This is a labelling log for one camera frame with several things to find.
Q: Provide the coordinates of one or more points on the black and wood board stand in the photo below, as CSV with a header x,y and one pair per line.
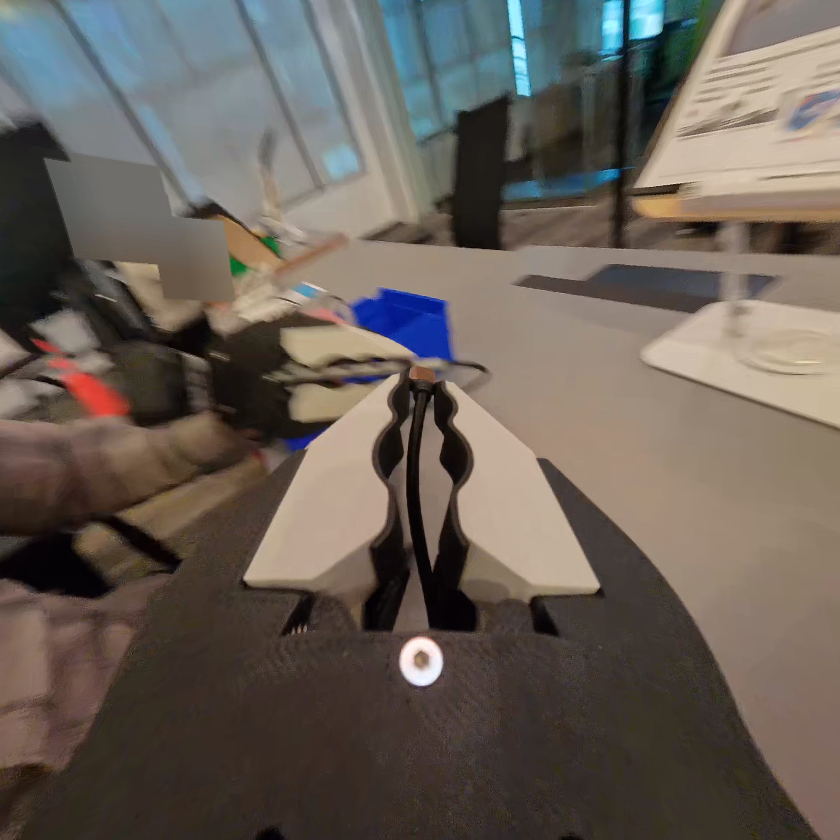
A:
x,y
249,246

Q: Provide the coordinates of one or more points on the instruction sheet on stand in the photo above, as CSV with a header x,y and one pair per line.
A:
x,y
754,354

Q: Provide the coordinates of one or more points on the blue plastic bin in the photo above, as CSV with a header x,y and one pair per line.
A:
x,y
400,318

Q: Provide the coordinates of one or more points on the tall black mesh chair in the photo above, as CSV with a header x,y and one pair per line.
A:
x,y
482,170

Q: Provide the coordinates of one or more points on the dark grey usb hub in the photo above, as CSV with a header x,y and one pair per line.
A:
x,y
341,374

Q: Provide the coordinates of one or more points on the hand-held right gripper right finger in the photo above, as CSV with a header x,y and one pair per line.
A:
x,y
518,505

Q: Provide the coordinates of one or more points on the person's left forearm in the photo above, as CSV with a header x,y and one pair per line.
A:
x,y
98,472

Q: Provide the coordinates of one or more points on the black tripod pole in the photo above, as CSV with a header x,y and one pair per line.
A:
x,y
620,131

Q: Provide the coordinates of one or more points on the printed instruction sheet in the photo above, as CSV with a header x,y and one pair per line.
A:
x,y
741,98

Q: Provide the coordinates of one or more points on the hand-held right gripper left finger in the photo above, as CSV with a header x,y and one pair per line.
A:
x,y
328,505

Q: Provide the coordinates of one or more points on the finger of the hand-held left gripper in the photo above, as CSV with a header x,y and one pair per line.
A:
x,y
328,401
341,344

